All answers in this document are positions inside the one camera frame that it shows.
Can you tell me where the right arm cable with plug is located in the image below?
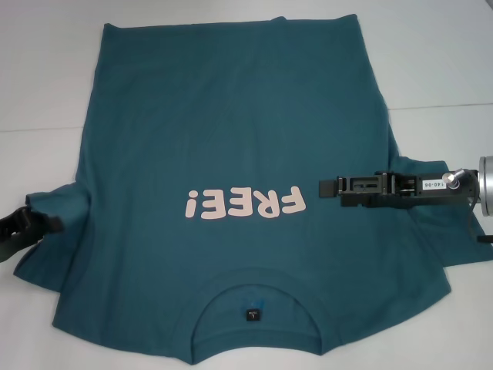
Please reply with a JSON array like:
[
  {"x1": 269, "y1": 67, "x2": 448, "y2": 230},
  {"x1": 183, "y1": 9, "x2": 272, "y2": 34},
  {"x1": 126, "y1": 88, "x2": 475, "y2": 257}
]
[{"x1": 441, "y1": 168, "x2": 493, "y2": 244}]

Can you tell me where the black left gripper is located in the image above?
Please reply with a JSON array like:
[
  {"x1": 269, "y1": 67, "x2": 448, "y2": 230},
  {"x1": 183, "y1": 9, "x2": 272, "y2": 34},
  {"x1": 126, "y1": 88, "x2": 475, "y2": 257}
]
[{"x1": 0, "y1": 207, "x2": 65, "y2": 263}]

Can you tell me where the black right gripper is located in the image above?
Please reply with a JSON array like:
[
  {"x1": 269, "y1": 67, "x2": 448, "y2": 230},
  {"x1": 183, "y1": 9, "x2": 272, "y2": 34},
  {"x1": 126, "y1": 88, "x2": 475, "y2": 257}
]
[{"x1": 319, "y1": 170, "x2": 481, "y2": 211}]

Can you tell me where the blue t-shirt with pink print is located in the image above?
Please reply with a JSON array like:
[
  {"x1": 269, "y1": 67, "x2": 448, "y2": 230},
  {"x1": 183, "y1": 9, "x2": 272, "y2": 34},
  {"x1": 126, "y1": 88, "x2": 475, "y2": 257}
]
[{"x1": 13, "y1": 14, "x2": 493, "y2": 367}]

